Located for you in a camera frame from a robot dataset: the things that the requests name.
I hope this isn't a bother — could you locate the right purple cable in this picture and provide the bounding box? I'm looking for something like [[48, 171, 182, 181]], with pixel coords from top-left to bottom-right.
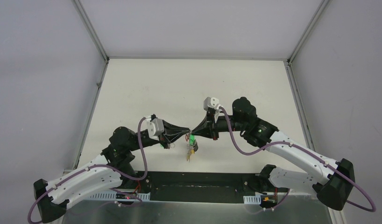
[[220, 107, 377, 213]]

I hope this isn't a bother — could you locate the left controller board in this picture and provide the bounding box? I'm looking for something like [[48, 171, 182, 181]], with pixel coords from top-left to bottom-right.
[[116, 192, 137, 200]]

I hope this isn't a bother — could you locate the large keyring with keys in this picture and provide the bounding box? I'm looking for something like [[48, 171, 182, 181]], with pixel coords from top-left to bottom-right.
[[185, 131, 198, 162]]

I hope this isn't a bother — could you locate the controller board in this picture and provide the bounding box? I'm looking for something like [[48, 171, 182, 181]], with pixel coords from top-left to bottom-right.
[[116, 192, 137, 200], [260, 196, 277, 209]]

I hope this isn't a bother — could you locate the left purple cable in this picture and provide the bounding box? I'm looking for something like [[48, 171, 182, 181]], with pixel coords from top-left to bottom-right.
[[28, 117, 152, 224]]

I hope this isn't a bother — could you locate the aluminium frame rail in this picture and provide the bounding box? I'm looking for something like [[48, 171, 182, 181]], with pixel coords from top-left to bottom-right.
[[58, 169, 338, 196]]

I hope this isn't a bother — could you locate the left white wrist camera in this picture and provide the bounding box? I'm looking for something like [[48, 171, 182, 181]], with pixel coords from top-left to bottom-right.
[[145, 114, 165, 140]]

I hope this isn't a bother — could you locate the purple cable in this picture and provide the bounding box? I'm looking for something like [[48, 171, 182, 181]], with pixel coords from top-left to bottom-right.
[[28, 117, 152, 224], [220, 107, 377, 213]]

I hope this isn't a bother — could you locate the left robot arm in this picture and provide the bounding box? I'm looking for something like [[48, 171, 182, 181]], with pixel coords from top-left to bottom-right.
[[28, 115, 190, 224]]

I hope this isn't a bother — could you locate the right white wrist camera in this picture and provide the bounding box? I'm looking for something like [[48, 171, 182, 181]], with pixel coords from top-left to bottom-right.
[[203, 97, 221, 112]]

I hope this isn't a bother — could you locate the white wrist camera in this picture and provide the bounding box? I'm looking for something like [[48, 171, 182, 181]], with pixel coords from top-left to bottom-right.
[[203, 97, 221, 112], [145, 114, 165, 140]]

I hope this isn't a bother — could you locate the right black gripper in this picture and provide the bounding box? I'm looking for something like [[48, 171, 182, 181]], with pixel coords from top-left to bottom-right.
[[191, 111, 246, 140]]

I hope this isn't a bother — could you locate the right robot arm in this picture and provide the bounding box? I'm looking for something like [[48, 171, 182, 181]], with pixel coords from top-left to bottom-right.
[[192, 97, 355, 210]]

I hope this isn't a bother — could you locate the right controller board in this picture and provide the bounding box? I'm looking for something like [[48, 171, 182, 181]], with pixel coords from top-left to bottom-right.
[[260, 196, 277, 209]]

